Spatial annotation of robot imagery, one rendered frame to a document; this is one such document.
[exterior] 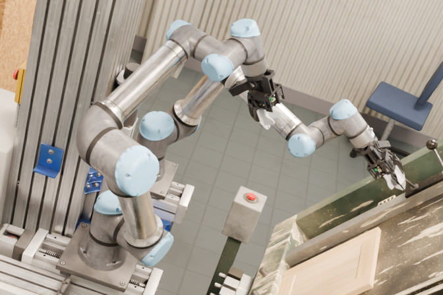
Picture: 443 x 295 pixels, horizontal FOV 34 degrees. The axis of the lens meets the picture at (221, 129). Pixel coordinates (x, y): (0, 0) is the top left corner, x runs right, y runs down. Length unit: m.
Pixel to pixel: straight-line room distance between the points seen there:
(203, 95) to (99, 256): 0.69
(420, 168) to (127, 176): 1.34
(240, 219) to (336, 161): 2.41
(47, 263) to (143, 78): 0.75
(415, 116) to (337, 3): 1.01
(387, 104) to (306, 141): 3.06
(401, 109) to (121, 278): 3.36
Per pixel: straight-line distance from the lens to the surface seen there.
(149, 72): 1.89
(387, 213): 2.57
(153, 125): 2.54
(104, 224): 2.16
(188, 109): 2.59
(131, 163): 1.72
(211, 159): 4.75
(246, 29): 1.93
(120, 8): 2.02
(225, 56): 1.89
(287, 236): 2.86
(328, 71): 5.65
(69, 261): 2.27
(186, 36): 1.94
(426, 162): 2.73
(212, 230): 4.19
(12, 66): 3.85
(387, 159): 2.32
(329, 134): 2.31
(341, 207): 2.86
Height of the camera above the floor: 2.61
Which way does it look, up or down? 31 degrees down
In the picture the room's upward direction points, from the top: 19 degrees clockwise
